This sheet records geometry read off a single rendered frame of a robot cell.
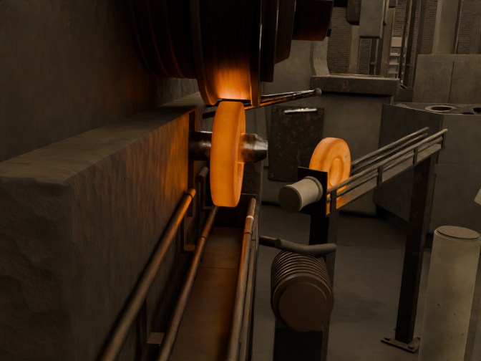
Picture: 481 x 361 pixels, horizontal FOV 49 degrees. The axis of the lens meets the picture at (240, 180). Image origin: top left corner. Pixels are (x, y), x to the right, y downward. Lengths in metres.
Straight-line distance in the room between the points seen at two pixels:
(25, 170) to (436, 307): 1.36
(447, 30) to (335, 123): 6.45
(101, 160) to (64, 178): 0.06
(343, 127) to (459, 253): 2.02
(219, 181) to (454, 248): 0.92
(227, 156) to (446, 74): 4.47
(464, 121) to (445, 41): 6.84
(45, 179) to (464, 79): 4.69
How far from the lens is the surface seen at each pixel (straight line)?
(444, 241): 1.51
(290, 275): 1.10
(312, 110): 0.85
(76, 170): 0.34
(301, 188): 1.12
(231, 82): 0.66
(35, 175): 0.33
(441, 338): 1.61
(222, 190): 0.72
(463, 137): 2.91
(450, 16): 9.74
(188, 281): 0.62
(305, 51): 3.44
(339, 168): 1.28
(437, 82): 5.18
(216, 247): 0.83
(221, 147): 0.70
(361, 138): 3.42
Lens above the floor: 0.94
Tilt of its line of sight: 12 degrees down
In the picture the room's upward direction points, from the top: 3 degrees clockwise
